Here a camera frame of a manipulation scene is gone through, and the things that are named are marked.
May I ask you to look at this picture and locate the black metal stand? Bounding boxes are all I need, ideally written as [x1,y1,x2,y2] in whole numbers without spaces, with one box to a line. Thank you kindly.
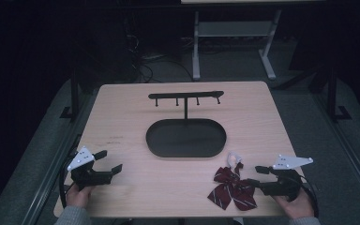
[325,65,353,124]
[59,67,82,122]

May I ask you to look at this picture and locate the white metal table frame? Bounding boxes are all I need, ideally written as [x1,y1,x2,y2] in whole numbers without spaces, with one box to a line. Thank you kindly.
[191,8,283,82]

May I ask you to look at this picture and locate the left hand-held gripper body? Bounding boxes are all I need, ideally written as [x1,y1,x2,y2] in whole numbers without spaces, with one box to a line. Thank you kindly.
[67,145,114,192]

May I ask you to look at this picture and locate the person's right hand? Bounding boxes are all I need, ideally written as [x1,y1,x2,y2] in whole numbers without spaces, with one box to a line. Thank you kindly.
[273,193,316,220]

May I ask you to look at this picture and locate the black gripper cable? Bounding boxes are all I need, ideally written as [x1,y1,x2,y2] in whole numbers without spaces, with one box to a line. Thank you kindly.
[58,152,77,209]
[297,174,321,218]

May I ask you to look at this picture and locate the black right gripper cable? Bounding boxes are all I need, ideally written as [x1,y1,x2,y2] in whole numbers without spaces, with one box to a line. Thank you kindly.
[297,174,321,218]

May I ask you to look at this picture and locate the person's left hand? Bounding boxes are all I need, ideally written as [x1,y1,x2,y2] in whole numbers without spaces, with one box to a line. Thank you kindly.
[65,183,96,209]

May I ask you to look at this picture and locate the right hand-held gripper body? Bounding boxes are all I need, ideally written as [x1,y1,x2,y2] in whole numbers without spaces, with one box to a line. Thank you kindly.
[257,153,315,203]

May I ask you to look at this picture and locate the black hook stand with tray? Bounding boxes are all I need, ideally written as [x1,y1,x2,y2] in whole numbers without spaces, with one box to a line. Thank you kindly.
[145,90,228,159]

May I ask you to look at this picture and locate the dark red striped bow tie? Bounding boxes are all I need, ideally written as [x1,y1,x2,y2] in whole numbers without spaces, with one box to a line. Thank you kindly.
[206,151,259,212]

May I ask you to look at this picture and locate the black floor cables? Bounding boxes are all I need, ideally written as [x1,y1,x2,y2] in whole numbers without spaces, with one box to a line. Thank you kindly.
[127,32,195,84]

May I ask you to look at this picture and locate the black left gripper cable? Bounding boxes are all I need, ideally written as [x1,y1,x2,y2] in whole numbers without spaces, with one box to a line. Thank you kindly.
[58,152,77,209]

